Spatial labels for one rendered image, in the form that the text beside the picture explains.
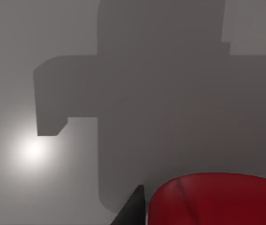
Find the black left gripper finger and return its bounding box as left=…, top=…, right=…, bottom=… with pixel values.
left=111, top=184, right=146, bottom=225

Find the red cup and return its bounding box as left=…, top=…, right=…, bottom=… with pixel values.
left=147, top=172, right=266, bottom=225

